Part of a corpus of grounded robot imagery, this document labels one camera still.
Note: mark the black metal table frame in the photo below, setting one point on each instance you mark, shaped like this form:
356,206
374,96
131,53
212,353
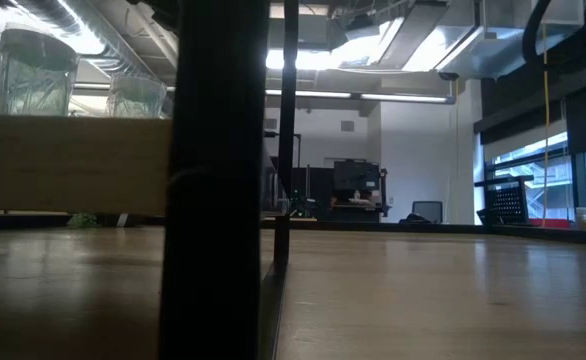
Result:
403,227

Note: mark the white box fixture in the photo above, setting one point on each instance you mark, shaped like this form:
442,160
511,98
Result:
565,12

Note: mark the dark computer monitor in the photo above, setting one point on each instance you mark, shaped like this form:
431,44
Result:
425,210

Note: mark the grey wall vent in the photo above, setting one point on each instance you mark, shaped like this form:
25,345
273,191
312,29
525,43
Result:
347,125

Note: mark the black security camera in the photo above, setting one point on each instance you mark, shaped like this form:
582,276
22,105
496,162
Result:
448,76

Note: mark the red low object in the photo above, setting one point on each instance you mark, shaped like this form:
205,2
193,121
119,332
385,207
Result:
550,223

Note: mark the black perforated metal stand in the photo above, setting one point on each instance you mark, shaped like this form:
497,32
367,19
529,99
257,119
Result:
505,202

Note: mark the succulent plant black pot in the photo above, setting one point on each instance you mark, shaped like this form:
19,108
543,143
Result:
84,220

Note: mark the long linear light fixture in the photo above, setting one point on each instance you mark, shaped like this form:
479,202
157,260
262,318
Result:
398,97

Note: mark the wide silver ventilation duct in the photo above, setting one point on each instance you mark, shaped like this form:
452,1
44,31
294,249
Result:
118,55

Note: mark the white jar yellow contents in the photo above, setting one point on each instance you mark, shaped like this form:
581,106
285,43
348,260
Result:
584,218

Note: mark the silver rectangular air duct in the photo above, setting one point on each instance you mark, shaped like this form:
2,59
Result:
498,50

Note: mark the black equipment rack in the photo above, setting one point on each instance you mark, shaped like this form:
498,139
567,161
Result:
355,175

